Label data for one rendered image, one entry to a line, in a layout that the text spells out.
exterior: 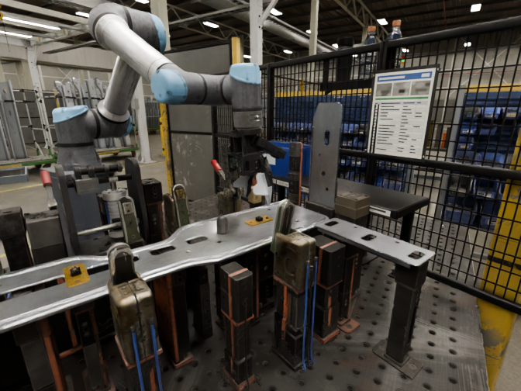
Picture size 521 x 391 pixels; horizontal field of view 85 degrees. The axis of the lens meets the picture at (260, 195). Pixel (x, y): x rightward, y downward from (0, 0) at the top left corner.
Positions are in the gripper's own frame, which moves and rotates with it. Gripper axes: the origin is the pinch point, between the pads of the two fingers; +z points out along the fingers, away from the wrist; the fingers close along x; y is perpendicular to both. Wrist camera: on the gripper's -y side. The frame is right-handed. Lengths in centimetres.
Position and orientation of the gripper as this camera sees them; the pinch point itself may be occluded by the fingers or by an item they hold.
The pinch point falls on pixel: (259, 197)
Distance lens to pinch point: 82.8
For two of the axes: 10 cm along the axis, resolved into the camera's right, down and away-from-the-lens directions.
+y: -7.9, 2.4, -5.7
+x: 6.2, 2.3, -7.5
